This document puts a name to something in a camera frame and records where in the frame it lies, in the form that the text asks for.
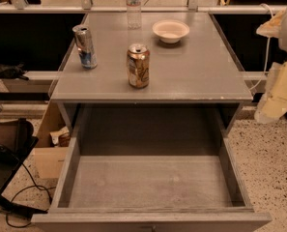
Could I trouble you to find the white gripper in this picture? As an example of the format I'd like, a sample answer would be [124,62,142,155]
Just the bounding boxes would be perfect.
[254,8,287,124]

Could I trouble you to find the silver blue redbull can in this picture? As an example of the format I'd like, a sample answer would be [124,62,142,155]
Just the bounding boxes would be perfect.
[72,24,98,70]

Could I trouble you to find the gold soda can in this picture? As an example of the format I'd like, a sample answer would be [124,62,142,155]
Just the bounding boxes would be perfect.
[127,43,150,88]

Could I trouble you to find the grey open top drawer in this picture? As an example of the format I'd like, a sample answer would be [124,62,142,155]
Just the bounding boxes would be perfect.
[31,103,273,232]

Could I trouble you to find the grey cabinet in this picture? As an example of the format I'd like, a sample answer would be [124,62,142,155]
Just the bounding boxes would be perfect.
[51,13,252,142]

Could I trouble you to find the white paper bowl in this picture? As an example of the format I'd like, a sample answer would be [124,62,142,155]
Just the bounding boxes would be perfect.
[153,19,189,44]

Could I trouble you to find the clear plastic water bottle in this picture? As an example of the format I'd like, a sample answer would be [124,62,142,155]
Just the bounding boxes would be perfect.
[126,0,141,29]

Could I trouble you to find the crumpled paper bag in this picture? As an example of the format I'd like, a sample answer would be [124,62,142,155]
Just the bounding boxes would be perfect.
[50,127,71,147]

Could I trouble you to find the cardboard box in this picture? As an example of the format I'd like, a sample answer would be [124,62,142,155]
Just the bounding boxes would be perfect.
[33,102,68,179]

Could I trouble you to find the white cable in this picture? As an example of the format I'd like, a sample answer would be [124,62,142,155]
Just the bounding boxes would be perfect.
[248,2,276,92]

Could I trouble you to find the black cable on floor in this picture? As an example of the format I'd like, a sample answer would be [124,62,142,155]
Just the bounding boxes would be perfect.
[5,162,57,229]

